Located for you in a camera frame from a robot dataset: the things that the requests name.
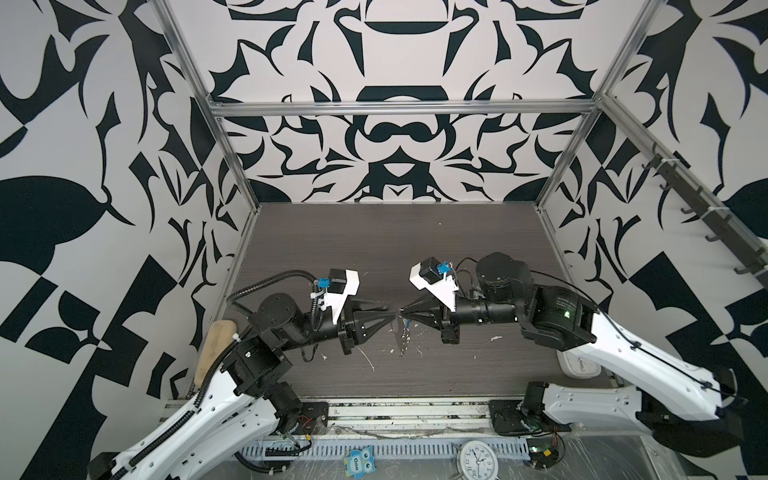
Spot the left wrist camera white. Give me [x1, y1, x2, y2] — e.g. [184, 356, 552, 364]
[309, 268, 360, 330]

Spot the black coat hook rail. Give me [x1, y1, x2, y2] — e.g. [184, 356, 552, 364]
[643, 142, 767, 290]

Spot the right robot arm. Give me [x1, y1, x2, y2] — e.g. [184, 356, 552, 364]
[402, 252, 744, 458]

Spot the white slotted cable duct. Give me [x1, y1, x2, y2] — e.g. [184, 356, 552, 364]
[245, 437, 529, 462]

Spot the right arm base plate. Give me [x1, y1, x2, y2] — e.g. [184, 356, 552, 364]
[488, 399, 540, 436]

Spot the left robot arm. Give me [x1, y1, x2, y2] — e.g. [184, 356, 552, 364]
[88, 293, 397, 479]

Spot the green circuit board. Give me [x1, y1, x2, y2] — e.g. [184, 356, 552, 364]
[526, 435, 565, 471]

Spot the white square alarm clock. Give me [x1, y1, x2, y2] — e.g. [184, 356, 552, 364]
[556, 352, 602, 380]

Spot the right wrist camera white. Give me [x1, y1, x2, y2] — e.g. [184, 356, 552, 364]
[409, 257, 460, 312]

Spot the white analog clock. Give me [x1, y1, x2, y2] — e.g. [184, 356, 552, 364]
[457, 440, 499, 480]

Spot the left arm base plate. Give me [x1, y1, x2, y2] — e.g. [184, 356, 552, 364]
[275, 401, 329, 435]

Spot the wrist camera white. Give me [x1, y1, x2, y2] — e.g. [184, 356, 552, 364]
[309, 268, 360, 330]
[409, 257, 460, 312]

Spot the black corrugated cable hose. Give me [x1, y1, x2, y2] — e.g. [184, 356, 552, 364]
[226, 269, 318, 316]

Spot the blue owl toy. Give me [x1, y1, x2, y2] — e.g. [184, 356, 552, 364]
[343, 446, 376, 480]

